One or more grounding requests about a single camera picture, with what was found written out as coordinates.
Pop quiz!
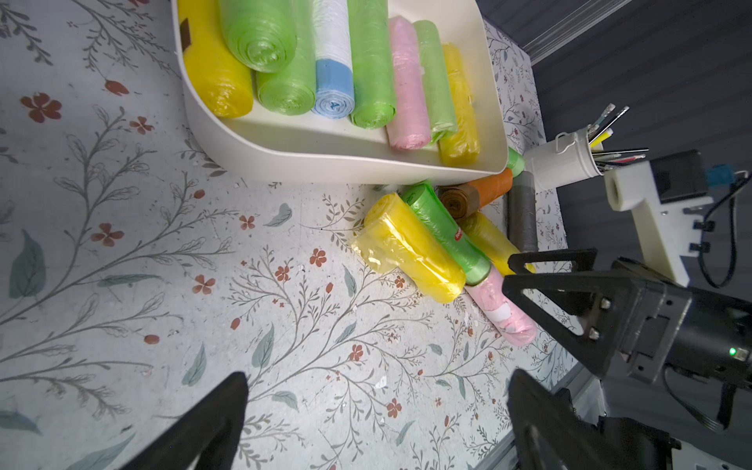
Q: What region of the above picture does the cream storage box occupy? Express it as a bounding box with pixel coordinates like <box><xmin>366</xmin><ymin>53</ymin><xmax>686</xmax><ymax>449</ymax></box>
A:
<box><xmin>183</xmin><ymin>0</ymin><xmax>508</xmax><ymax>185</ymax></box>

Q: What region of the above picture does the green labelled trash bag roll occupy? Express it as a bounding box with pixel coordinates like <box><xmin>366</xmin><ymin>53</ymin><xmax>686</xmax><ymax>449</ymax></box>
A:
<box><xmin>401</xmin><ymin>180</ymin><xmax>492</xmax><ymax>286</ymax></box>

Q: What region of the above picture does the light green trash bag roll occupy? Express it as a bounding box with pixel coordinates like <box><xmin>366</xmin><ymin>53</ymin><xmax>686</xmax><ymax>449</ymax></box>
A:
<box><xmin>219</xmin><ymin>0</ymin><xmax>297</xmax><ymax>74</ymax></box>
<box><xmin>348</xmin><ymin>0</ymin><xmax>397</xmax><ymax>129</ymax></box>
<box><xmin>255</xmin><ymin>0</ymin><xmax>316</xmax><ymax>116</ymax></box>
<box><xmin>413</xmin><ymin>20</ymin><xmax>458</xmax><ymax>143</ymax></box>

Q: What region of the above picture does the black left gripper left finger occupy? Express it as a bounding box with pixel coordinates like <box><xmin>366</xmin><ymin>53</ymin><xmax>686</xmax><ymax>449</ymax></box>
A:
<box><xmin>125</xmin><ymin>371</ymin><xmax>248</xmax><ymax>470</ymax></box>

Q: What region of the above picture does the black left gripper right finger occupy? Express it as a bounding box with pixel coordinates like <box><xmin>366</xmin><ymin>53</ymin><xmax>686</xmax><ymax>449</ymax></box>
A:
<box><xmin>507</xmin><ymin>369</ymin><xmax>611</xmax><ymax>469</ymax></box>

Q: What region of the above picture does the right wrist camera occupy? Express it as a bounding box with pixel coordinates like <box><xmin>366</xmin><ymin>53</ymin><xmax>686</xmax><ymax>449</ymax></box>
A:
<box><xmin>604</xmin><ymin>150</ymin><xmax>736</xmax><ymax>287</ymax></box>

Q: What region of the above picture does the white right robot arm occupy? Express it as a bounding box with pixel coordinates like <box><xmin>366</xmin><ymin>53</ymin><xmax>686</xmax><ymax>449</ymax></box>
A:
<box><xmin>503</xmin><ymin>249</ymin><xmax>751</xmax><ymax>469</ymax></box>

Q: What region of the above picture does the orange trash bag roll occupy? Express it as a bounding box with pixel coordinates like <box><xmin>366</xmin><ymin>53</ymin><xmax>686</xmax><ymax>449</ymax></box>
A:
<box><xmin>439</xmin><ymin>168</ymin><xmax>513</xmax><ymax>221</ymax></box>

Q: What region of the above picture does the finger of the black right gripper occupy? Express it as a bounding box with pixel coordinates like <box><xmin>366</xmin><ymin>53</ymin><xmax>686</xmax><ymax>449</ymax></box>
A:
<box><xmin>503</xmin><ymin>273</ymin><xmax>635</xmax><ymax>378</ymax></box>
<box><xmin>507</xmin><ymin>248</ymin><xmax>598</xmax><ymax>274</ymax></box>

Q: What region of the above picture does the yellow trash bag roll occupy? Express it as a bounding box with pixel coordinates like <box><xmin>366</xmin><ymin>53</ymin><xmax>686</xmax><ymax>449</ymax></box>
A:
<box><xmin>439</xmin><ymin>43</ymin><xmax>481</xmax><ymax>166</ymax></box>
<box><xmin>352</xmin><ymin>193</ymin><xmax>466</xmax><ymax>304</ymax></box>
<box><xmin>176</xmin><ymin>0</ymin><xmax>254</xmax><ymax>119</ymax></box>
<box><xmin>458</xmin><ymin>211</ymin><xmax>520</xmax><ymax>276</ymax></box>

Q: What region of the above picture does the white pen cup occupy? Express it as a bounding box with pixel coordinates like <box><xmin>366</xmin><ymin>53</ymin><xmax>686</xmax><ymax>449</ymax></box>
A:
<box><xmin>522</xmin><ymin>104</ymin><xmax>650</xmax><ymax>193</ymax></box>

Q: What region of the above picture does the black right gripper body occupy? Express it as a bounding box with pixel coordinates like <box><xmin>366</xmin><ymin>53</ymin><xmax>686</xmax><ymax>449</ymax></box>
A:
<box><xmin>593</xmin><ymin>258</ymin><xmax>751</xmax><ymax>388</ymax></box>

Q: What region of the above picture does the pink trash bag roll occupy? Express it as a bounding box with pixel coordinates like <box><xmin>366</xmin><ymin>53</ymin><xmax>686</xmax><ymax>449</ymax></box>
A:
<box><xmin>387</xmin><ymin>16</ymin><xmax>431</xmax><ymax>151</ymax></box>
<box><xmin>465</xmin><ymin>266</ymin><xmax>538</xmax><ymax>347</ymax></box>

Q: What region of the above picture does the white blue trash bag roll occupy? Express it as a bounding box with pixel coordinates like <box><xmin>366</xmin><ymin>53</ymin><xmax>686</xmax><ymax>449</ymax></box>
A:
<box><xmin>311</xmin><ymin>0</ymin><xmax>354</xmax><ymax>119</ymax></box>

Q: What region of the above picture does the grey trash bag roll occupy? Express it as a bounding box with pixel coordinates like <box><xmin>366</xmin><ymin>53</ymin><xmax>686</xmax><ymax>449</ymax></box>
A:
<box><xmin>507</xmin><ymin>170</ymin><xmax>539</xmax><ymax>253</ymax></box>

